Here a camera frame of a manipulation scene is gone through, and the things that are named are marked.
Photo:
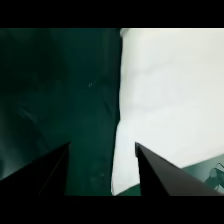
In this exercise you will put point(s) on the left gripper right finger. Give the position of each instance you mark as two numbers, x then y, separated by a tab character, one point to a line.
160	176

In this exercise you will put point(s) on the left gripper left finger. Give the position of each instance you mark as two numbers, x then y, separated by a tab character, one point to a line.
46	176

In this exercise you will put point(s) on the white garment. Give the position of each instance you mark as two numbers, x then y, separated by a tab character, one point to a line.
166	100

